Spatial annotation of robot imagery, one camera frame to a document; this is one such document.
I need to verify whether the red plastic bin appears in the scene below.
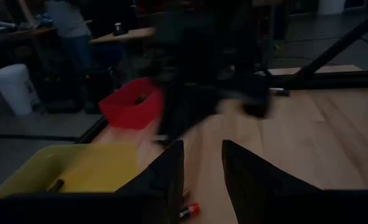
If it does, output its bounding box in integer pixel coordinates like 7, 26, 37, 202
98, 77, 165, 131

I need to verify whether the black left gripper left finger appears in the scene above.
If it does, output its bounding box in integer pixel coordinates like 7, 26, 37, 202
115, 139, 185, 194

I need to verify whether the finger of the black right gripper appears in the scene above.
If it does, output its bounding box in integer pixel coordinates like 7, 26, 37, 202
154, 123, 203, 146

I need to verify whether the black equipment case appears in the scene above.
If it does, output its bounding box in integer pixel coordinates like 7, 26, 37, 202
42, 70, 85, 114
84, 67, 116, 114

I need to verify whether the white bucket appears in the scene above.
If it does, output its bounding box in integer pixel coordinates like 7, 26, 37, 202
0, 63, 41, 117
316, 0, 346, 16

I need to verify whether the yellow plastic bin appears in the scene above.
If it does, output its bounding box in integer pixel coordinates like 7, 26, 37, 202
0, 142, 140, 208

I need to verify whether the wooden workbench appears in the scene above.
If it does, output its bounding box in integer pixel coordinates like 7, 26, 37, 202
0, 26, 57, 43

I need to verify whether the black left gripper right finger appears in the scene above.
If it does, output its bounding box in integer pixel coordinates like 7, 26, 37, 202
221, 139, 323, 195

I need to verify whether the person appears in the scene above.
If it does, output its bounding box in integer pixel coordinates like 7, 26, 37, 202
44, 0, 93, 74

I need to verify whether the wooden background table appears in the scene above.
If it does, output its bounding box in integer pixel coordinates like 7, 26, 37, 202
89, 27, 156, 45

